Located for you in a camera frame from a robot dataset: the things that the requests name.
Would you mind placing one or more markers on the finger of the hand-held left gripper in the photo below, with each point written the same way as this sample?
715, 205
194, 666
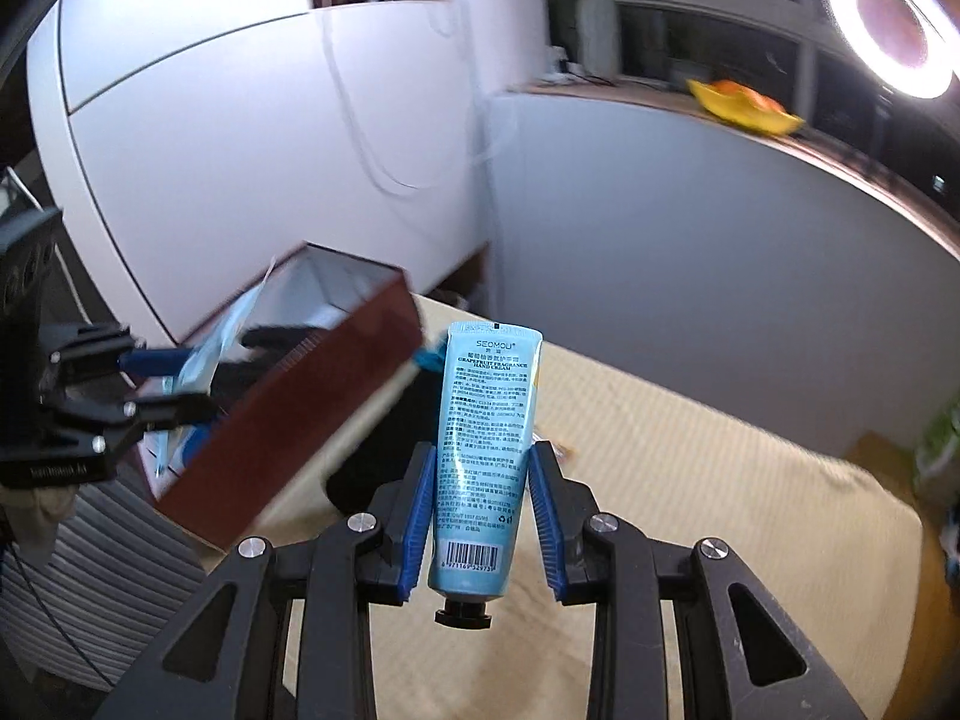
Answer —
169, 411
154, 361

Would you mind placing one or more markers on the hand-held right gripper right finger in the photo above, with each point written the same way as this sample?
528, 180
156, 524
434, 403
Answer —
545, 532

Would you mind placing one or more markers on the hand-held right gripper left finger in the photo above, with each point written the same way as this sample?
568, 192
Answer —
416, 532

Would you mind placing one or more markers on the light blue hand cream tube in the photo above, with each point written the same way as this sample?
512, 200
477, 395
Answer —
484, 450

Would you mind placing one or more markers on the dark red storage box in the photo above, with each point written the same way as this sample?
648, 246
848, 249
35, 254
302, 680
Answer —
300, 427

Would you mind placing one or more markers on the yellow striped blanket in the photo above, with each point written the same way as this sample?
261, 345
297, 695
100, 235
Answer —
675, 450

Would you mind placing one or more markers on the beige plush toy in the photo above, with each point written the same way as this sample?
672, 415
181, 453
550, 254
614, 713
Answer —
34, 519

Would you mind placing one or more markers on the blue round object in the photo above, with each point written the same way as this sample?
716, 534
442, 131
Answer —
429, 357

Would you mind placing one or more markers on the grey ribbed panel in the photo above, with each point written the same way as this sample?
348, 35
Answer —
97, 585

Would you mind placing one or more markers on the green and white shopping bag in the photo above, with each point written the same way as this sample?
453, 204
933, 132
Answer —
941, 442

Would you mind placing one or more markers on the yellow fruit bowl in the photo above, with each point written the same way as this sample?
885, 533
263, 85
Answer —
742, 118

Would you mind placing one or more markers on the white power adapter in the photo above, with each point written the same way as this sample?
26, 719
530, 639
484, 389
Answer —
559, 61

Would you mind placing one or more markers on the orange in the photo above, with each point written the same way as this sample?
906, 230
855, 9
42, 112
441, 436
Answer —
731, 88
765, 100

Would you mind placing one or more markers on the window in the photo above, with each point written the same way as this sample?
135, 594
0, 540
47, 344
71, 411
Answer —
675, 22

